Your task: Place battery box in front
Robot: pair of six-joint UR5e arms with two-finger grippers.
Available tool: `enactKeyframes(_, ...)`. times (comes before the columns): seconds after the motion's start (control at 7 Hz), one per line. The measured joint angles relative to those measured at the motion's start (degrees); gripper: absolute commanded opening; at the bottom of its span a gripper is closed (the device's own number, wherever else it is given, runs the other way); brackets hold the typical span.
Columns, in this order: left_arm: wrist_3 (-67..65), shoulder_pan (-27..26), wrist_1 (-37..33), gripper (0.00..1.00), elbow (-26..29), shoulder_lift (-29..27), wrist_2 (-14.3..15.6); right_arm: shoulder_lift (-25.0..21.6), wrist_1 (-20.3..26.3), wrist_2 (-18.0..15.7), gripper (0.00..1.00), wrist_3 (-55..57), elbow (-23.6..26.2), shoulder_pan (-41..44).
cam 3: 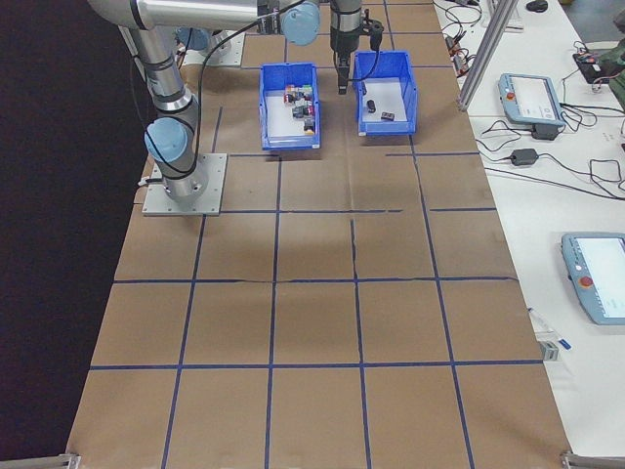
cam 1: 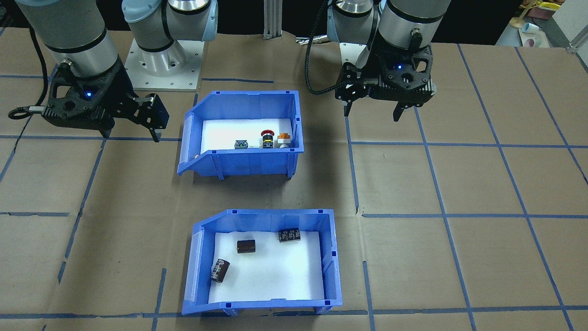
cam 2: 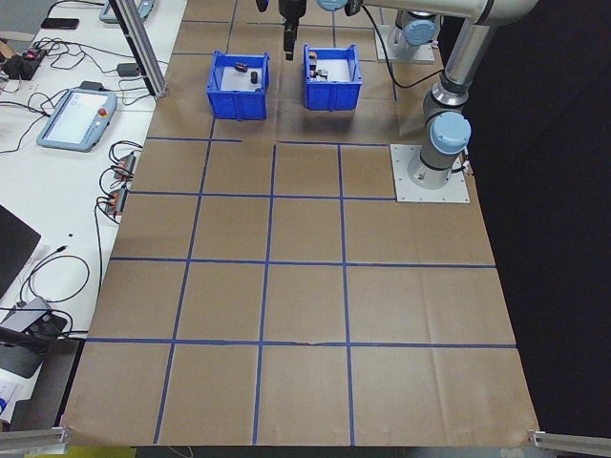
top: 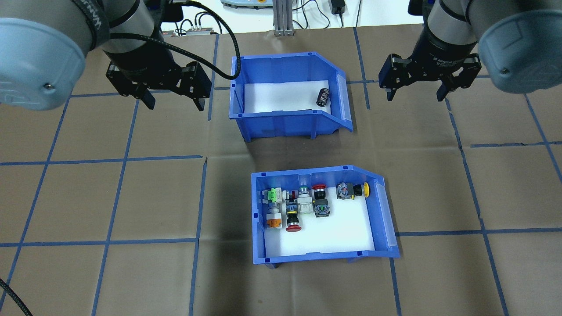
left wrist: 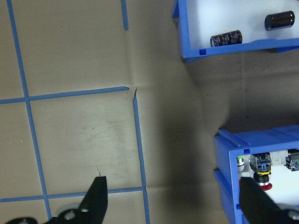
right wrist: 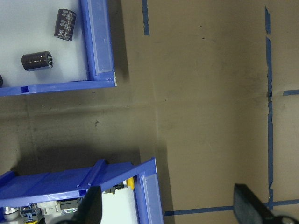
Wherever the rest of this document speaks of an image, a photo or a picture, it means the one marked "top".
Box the blue plastic capacitor bin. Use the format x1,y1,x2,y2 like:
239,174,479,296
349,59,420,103
229,52,354,142

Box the blue plastic push-button bin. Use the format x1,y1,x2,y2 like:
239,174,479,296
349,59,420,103
251,165,401,269

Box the white foam bin liner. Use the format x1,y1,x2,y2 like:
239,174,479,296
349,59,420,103
244,80,331,114

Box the white side desk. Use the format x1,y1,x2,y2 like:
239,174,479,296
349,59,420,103
159,0,424,36

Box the yellow head push button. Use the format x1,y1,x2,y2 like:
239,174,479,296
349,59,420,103
336,182,371,201

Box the red cap black push button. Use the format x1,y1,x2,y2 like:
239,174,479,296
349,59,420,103
312,184,331,218

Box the white orange push button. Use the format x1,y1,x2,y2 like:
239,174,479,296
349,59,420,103
266,206,283,230

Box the red mushroom emergency button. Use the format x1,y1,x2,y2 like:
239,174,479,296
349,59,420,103
285,210,303,233

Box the small assorted parts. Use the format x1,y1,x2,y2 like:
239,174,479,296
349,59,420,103
263,184,376,258

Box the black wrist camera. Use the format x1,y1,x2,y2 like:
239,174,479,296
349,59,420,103
408,0,435,16
147,0,185,23

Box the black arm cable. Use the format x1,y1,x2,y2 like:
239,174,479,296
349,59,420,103
173,0,242,81

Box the black desk cable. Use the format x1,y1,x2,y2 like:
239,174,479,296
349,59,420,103
294,0,331,29

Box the aluminium extrusion post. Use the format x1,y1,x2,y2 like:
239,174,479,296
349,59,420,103
272,0,296,37

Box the white selector green ring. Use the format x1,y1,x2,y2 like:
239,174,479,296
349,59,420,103
298,187,313,215

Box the black braided cable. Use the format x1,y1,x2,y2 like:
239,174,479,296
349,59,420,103
0,278,32,316

